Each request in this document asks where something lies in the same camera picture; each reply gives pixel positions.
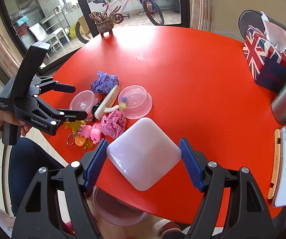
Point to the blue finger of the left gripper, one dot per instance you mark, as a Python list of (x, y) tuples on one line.
[(63, 88), (66, 115)]

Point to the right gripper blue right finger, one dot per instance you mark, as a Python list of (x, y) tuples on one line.
[(195, 163)]

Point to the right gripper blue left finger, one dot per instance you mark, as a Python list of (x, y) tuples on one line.
[(92, 163)]

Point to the yellow rubber toy keychain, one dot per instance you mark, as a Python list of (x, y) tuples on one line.
[(74, 125)]

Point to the clear round lid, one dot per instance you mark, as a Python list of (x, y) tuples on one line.
[(84, 101)]

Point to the orange turtle keychain charm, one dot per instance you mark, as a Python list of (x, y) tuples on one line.
[(83, 142)]

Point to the pink pig toy keychain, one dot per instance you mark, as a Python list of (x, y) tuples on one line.
[(91, 132)]

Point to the black retractable keychain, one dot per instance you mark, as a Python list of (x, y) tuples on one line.
[(91, 116)]

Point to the white hook with black keychain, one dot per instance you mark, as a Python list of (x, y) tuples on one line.
[(107, 104)]

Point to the pink paper ball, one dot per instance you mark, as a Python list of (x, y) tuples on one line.
[(113, 124)]

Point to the purple paper ball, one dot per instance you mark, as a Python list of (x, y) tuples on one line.
[(104, 83)]

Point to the white square plastic lid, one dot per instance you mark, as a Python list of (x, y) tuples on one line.
[(143, 154)]

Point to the clear round plastic cup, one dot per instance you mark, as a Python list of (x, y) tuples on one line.
[(135, 102)]

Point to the pink trash bin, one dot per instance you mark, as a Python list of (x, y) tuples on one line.
[(114, 211)]

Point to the person's left hand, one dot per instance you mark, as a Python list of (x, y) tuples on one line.
[(9, 117)]

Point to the white plastic chair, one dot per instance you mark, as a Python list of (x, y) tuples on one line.
[(53, 38)]

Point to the red table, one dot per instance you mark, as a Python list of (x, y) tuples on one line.
[(202, 89)]

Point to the person's black shoe right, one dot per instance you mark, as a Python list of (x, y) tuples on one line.
[(167, 229)]

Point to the potted succulent plant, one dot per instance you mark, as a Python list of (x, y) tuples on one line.
[(106, 19)]

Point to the wooden phone stand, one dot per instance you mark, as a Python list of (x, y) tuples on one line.
[(276, 164)]

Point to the white pink bicycle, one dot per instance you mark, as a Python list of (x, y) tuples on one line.
[(129, 7)]

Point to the union jack tissue box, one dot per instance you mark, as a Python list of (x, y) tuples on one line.
[(264, 49)]

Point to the beige curtain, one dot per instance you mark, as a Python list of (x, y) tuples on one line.
[(201, 14)]

